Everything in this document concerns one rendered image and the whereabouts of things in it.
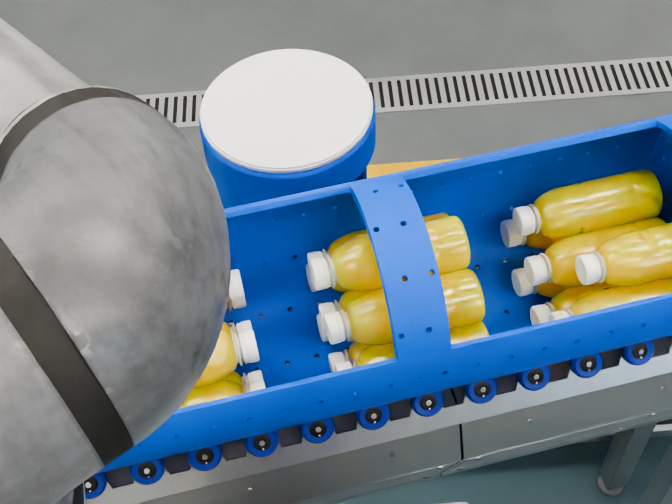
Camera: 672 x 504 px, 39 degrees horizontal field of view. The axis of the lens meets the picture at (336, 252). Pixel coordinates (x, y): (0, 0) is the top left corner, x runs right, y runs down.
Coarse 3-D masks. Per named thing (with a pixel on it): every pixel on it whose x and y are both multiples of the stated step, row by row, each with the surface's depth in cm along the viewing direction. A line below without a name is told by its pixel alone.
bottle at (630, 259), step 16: (608, 240) 119; (624, 240) 118; (640, 240) 117; (656, 240) 117; (608, 256) 117; (624, 256) 116; (640, 256) 116; (656, 256) 117; (608, 272) 118; (624, 272) 117; (640, 272) 117; (656, 272) 117
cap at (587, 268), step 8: (584, 256) 118; (592, 256) 118; (576, 264) 120; (584, 264) 117; (592, 264) 117; (576, 272) 120; (584, 272) 118; (592, 272) 117; (600, 272) 117; (584, 280) 118; (592, 280) 118
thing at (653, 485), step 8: (664, 456) 178; (664, 464) 179; (656, 472) 183; (664, 472) 179; (656, 480) 184; (664, 480) 180; (648, 488) 189; (656, 488) 185; (664, 488) 181; (648, 496) 190; (656, 496) 186; (664, 496) 182
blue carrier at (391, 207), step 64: (640, 128) 120; (320, 192) 115; (384, 192) 113; (448, 192) 130; (512, 192) 133; (256, 256) 130; (384, 256) 107; (512, 256) 136; (256, 320) 132; (512, 320) 133; (576, 320) 111; (640, 320) 114; (320, 384) 108; (384, 384) 111; (448, 384) 115; (192, 448) 113
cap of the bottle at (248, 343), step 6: (252, 330) 114; (240, 336) 113; (246, 336) 113; (252, 336) 113; (246, 342) 112; (252, 342) 112; (246, 348) 112; (252, 348) 112; (246, 354) 112; (252, 354) 112; (258, 354) 113; (246, 360) 113; (252, 360) 113; (258, 360) 114
